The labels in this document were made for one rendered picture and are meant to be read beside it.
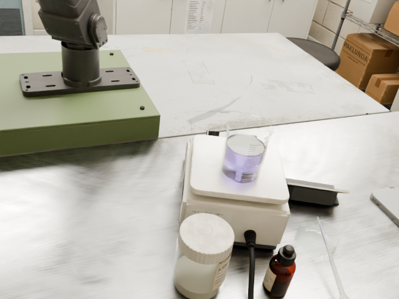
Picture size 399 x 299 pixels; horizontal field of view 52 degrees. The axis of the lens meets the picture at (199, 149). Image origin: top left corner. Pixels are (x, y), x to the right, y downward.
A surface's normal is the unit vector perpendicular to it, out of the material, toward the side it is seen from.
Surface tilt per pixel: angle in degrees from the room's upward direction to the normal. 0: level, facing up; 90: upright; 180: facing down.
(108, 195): 0
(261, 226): 90
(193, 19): 89
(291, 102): 0
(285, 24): 90
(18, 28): 90
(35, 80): 0
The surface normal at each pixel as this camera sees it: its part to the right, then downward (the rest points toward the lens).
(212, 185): 0.14, -0.81
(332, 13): -0.91, 0.12
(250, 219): -0.03, 0.57
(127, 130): 0.38, 0.57
